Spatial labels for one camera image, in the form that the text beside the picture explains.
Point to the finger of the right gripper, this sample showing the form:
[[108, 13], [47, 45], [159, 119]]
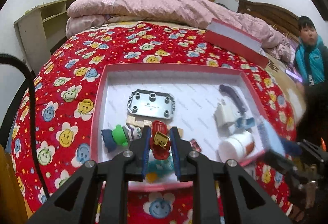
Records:
[[291, 148]]

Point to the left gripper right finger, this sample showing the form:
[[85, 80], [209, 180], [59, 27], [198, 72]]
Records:
[[175, 138]]

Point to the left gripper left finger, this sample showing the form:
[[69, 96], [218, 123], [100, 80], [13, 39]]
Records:
[[146, 136]]

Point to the red gold charm keychain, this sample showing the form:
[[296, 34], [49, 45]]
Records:
[[160, 142]]

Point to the light blue oval case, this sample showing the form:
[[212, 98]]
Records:
[[269, 137]]

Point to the wooden puzzle block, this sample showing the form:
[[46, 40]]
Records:
[[132, 121]]

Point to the green striped toy figure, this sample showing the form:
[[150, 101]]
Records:
[[120, 136]]

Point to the blue curved plastic piece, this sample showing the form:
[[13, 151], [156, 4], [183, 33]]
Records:
[[245, 123]]

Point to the white USB wall charger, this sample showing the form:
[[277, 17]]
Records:
[[225, 115]]

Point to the lavender plastic hook piece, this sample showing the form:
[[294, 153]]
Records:
[[232, 93]]

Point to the grey building plate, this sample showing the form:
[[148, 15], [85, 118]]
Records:
[[151, 104]]

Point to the red shallow box tray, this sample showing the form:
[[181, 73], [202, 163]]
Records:
[[195, 90]]

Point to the white pill bottle orange label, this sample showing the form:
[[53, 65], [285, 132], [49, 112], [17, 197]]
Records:
[[236, 147]]

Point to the child in blue jacket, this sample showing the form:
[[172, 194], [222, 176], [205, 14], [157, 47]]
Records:
[[311, 54]]

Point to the red smiley flower blanket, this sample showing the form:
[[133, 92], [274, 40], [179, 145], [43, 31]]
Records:
[[66, 91]]

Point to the red box lid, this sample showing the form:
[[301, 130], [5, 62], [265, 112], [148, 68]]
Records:
[[236, 41]]

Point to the dark wooden headboard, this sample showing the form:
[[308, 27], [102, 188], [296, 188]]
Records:
[[282, 20]]

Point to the pink quilt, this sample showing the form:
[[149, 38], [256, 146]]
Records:
[[84, 14]]

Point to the beige bookshelf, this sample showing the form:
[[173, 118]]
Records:
[[41, 30]]

